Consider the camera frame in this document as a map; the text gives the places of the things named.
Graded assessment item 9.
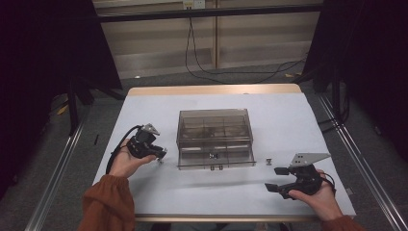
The person's left hand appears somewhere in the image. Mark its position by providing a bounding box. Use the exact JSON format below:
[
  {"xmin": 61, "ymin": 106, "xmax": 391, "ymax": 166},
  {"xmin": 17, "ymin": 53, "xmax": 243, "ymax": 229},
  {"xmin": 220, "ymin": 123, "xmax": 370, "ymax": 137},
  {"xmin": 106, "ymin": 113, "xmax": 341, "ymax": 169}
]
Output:
[{"xmin": 109, "ymin": 138, "xmax": 158, "ymax": 179}]

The smoky transparent drawer cabinet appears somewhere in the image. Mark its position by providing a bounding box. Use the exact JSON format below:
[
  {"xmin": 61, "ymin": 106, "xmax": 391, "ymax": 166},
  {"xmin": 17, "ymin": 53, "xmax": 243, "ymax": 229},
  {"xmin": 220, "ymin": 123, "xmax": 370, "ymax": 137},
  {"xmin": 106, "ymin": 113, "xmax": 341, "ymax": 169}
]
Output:
[{"xmin": 176, "ymin": 108, "xmax": 254, "ymax": 159}]

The left hand-held gripper black cable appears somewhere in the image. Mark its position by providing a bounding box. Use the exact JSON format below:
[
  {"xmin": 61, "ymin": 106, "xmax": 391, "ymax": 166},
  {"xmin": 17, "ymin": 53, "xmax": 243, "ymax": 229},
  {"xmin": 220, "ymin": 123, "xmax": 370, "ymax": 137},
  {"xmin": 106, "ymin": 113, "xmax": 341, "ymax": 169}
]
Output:
[{"xmin": 105, "ymin": 124, "xmax": 144, "ymax": 175}]

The person's right hand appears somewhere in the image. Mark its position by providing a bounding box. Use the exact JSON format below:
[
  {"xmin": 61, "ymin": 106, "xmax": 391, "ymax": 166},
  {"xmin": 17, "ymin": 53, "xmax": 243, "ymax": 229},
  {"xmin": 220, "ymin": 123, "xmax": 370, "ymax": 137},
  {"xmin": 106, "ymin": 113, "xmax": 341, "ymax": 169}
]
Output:
[{"xmin": 288, "ymin": 169, "xmax": 344, "ymax": 222}]

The metal floor rail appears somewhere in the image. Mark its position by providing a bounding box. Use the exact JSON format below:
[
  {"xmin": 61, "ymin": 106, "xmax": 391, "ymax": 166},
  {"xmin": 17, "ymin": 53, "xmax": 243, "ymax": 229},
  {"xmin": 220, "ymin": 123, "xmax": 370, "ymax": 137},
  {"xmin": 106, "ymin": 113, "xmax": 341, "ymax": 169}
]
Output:
[
  {"xmin": 317, "ymin": 91, "xmax": 408, "ymax": 231},
  {"xmin": 23, "ymin": 104, "xmax": 94, "ymax": 231}
]

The black floor cable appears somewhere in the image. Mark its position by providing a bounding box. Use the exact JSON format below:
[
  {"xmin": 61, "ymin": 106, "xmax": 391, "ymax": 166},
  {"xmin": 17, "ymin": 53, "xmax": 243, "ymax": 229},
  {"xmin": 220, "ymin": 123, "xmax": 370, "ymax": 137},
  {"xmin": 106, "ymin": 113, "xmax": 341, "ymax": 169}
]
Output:
[
  {"xmin": 189, "ymin": 16, "xmax": 309, "ymax": 76},
  {"xmin": 184, "ymin": 16, "xmax": 309, "ymax": 85}
]

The wooden table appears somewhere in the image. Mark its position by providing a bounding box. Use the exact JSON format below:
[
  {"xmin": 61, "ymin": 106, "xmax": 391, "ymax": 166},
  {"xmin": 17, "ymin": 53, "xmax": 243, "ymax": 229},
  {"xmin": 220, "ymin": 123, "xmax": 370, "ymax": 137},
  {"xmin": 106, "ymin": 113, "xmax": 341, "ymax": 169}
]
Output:
[{"xmin": 126, "ymin": 83, "xmax": 355, "ymax": 223}]

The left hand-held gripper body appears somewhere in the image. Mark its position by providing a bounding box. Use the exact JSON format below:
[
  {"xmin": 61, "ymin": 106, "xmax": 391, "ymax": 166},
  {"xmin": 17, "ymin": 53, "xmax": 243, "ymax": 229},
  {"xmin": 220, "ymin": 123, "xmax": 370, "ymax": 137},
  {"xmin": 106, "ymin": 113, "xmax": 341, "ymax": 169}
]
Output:
[{"xmin": 126, "ymin": 122, "xmax": 162, "ymax": 159}]

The white table mat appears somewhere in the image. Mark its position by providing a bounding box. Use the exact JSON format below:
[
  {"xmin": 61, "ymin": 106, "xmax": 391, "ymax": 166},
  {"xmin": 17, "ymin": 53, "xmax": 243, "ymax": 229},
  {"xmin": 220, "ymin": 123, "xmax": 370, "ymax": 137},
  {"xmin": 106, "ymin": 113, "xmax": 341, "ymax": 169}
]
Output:
[{"xmin": 91, "ymin": 92, "xmax": 357, "ymax": 217}]

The black curtain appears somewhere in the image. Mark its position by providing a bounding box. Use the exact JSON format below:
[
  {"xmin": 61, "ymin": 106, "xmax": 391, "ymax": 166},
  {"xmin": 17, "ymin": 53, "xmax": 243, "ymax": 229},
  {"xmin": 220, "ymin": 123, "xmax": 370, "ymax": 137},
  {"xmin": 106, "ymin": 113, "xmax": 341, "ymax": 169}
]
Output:
[
  {"xmin": 301, "ymin": 0, "xmax": 408, "ymax": 163},
  {"xmin": 0, "ymin": 0, "xmax": 123, "ymax": 201}
]

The hand-held gripper black cable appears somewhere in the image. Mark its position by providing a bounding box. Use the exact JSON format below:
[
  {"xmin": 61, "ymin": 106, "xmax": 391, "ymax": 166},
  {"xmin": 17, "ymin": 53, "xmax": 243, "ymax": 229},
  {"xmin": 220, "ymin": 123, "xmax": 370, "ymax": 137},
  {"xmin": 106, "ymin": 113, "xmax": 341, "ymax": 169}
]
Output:
[
  {"xmin": 105, "ymin": 124, "xmax": 144, "ymax": 175},
  {"xmin": 321, "ymin": 172, "xmax": 337, "ymax": 195}
]

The right hand-held gripper black cable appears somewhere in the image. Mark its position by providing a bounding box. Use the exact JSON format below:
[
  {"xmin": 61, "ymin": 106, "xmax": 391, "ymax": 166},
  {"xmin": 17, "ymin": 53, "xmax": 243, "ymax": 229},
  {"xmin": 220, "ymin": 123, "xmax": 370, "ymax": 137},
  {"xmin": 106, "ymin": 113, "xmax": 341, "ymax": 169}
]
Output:
[{"xmin": 321, "ymin": 172, "xmax": 337, "ymax": 195}]

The black horizontal bar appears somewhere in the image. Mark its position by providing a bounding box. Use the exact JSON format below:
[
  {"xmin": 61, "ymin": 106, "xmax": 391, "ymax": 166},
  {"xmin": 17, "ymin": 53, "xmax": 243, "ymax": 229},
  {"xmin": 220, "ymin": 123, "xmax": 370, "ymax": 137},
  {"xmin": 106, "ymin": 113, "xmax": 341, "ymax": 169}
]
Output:
[{"xmin": 96, "ymin": 3, "xmax": 324, "ymax": 24}]

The black metal stand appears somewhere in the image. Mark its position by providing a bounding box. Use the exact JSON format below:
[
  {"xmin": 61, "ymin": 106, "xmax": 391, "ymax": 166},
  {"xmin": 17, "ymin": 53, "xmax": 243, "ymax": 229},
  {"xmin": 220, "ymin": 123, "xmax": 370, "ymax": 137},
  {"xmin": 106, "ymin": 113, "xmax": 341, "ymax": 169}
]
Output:
[
  {"xmin": 64, "ymin": 75, "xmax": 127, "ymax": 137},
  {"xmin": 293, "ymin": 64, "xmax": 351, "ymax": 134}
]

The white wall socket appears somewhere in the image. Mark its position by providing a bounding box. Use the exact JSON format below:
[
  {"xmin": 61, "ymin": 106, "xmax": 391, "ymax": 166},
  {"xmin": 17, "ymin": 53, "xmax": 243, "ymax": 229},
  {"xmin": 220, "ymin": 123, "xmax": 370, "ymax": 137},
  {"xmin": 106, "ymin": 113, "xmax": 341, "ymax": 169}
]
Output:
[{"xmin": 182, "ymin": 0, "xmax": 207, "ymax": 11}]

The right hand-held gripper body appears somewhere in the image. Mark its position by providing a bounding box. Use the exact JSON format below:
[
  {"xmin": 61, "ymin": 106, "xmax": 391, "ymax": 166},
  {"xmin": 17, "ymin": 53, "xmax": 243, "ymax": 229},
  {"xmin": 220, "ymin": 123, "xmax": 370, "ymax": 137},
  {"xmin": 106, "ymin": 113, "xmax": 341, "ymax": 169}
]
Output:
[{"xmin": 278, "ymin": 153, "xmax": 332, "ymax": 200}]

